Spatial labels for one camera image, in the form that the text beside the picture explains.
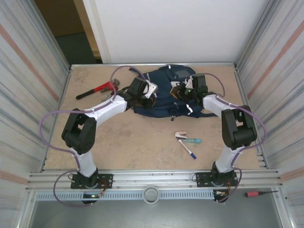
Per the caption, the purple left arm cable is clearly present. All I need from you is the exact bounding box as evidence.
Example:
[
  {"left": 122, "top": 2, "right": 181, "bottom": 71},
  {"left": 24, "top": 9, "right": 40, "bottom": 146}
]
[{"left": 39, "top": 65, "right": 150, "bottom": 208}]

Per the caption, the navy blue backpack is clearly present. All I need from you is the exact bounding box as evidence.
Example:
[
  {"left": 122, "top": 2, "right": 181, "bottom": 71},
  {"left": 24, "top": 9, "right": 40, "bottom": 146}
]
[{"left": 128, "top": 64, "right": 218, "bottom": 122}]

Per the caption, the controller circuit board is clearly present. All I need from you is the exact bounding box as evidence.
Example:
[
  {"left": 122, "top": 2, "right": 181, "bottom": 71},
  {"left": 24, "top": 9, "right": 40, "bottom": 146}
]
[
  {"left": 82, "top": 192, "right": 103, "bottom": 200},
  {"left": 213, "top": 189, "right": 230, "bottom": 199}
]

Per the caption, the red pipe wrench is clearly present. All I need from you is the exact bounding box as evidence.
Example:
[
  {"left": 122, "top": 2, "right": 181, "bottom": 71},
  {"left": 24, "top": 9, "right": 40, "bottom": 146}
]
[{"left": 76, "top": 79, "right": 121, "bottom": 100}]

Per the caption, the red handled screwdriver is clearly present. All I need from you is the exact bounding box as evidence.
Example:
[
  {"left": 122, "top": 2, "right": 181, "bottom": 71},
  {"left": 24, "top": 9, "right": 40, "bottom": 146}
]
[{"left": 245, "top": 190, "right": 279, "bottom": 198}]

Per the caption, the left controller circuit board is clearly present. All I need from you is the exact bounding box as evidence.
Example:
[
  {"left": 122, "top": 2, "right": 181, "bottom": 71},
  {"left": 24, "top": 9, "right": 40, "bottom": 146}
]
[{"left": 82, "top": 192, "right": 103, "bottom": 200}]

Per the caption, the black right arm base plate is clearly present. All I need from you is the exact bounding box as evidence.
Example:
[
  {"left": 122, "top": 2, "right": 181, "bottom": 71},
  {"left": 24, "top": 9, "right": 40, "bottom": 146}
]
[{"left": 195, "top": 172, "right": 238, "bottom": 188}]

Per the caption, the white door frame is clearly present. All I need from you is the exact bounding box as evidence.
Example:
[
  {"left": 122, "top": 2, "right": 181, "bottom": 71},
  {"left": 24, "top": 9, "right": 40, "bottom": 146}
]
[{"left": 82, "top": 0, "right": 112, "bottom": 64}]

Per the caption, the aluminium front mounting rail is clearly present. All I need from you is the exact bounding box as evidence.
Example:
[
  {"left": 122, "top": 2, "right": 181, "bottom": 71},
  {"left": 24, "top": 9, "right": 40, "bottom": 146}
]
[{"left": 28, "top": 169, "right": 283, "bottom": 190}]

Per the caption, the grey slotted cable duct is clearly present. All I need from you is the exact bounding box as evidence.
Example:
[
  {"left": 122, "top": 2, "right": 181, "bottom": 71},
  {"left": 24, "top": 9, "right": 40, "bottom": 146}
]
[{"left": 35, "top": 190, "right": 214, "bottom": 201}]

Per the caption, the right controller circuit board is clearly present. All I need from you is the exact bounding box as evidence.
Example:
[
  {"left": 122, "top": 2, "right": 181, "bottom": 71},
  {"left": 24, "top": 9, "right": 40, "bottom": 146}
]
[{"left": 213, "top": 189, "right": 230, "bottom": 199}]

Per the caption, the aluminium back table rail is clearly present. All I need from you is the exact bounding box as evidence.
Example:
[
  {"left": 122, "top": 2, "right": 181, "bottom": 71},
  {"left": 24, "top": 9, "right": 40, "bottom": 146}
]
[{"left": 70, "top": 62, "right": 238, "bottom": 69}]

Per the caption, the grey round pipe fitting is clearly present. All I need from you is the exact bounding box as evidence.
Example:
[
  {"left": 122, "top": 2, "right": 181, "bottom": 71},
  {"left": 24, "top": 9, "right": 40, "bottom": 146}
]
[{"left": 143, "top": 186, "right": 160, "bottom": 203}]

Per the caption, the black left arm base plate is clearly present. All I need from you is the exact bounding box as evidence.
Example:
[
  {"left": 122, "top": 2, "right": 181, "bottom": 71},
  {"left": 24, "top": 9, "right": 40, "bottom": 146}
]
[{"left": 70, "top": 173, "right": 114, "bottom": 190}]

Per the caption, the white pen with blue cap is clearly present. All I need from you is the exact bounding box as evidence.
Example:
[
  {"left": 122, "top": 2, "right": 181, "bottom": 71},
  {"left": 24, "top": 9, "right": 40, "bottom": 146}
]
[{"left": 178, "top": 139, "right": 197, "bottom": 160}]

